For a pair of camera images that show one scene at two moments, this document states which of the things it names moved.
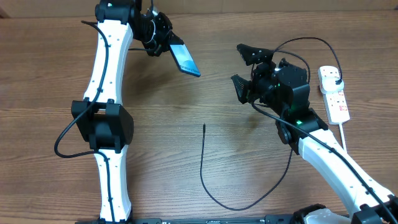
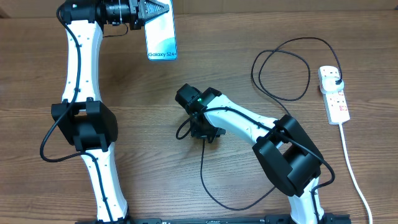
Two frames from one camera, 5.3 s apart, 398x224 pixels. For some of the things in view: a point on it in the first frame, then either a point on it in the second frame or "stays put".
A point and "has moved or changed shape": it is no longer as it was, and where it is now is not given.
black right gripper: [266, 69] -> [200, 133]
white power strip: [336, 102] stays put
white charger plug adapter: [328, 84] stays put
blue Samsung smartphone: [184, 60] has moved or changed shape
